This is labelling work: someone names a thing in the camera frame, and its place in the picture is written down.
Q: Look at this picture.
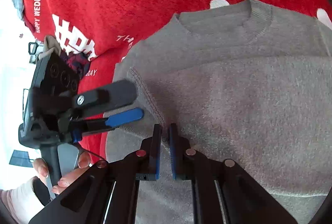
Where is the person's left hand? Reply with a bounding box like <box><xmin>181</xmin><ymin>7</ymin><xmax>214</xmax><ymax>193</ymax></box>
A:
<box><xmin>33</xmin><ymin>152</ymin><xmax>91</xmax><ymax>194</ymax></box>

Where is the dark red patterned cloth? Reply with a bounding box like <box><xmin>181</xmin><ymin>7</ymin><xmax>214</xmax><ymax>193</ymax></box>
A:
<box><xmin>60</xmin><ymin>51</ymin><xmax>91</xmax><ymax>79</ymax></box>

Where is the olive green cloth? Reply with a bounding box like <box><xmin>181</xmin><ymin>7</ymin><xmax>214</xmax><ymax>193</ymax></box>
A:
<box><xmin>37</xmin><ymin>35</ymin><xmax>62</xmax><ymax>61</ymax></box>

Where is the grey knit sweater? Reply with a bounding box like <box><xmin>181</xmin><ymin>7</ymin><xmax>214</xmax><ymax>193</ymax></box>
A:
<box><xmin>106</xmin><ymin>0</ymin><xmax>331</xmax><ymax>223</ymax></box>

